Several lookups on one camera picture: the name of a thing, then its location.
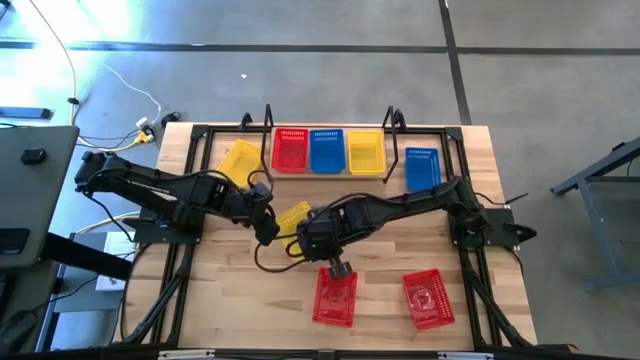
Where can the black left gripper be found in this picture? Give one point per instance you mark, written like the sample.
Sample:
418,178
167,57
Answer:
257,212

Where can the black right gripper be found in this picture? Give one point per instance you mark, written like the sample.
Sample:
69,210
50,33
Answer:
342,235

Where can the yellow plastic slotted basket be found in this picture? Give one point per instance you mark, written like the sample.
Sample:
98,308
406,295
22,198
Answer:
239,162
367,154
292,220

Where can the red plastic slotted basket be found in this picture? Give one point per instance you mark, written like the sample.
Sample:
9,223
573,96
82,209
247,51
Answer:
430,300
290,150
332,305

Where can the blue plastic slotted basket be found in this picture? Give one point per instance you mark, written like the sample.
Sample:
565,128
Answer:
422,167
327,152

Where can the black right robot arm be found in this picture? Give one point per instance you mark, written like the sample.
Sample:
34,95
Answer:
410,207

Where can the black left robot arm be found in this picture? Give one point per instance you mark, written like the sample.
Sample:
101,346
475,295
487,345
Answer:
150,184

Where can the white power strip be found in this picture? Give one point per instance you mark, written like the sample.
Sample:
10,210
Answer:
145,127

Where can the black desk leg beam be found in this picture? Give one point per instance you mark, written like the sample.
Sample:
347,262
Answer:
85,255

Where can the grey desk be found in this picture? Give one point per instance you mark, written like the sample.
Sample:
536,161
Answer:
45,200

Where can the black computer mouse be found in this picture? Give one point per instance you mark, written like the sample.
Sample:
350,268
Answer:
33,156

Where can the dark flat pad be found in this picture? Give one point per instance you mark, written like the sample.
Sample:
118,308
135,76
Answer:
14,241

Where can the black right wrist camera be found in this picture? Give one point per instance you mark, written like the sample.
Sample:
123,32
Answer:
314,240

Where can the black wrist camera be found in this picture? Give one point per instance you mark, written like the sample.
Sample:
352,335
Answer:
314,240
260,194

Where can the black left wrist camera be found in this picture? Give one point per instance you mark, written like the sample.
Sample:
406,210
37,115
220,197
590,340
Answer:
260,194

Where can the black frame wooden shelf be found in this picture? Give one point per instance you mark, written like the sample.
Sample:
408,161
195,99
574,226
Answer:
327,176

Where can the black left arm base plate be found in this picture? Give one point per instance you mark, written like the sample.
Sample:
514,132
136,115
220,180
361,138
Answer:
150,232

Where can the white metal bracket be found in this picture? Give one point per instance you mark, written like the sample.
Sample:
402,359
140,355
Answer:
187,354
465,356

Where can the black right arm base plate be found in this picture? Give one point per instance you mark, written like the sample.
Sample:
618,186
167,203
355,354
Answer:
500,225

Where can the black metal rig frame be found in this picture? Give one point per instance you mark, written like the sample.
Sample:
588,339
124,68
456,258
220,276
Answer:
454,133

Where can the blue-grey metal table frame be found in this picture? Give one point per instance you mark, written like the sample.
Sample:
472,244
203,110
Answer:
600,165

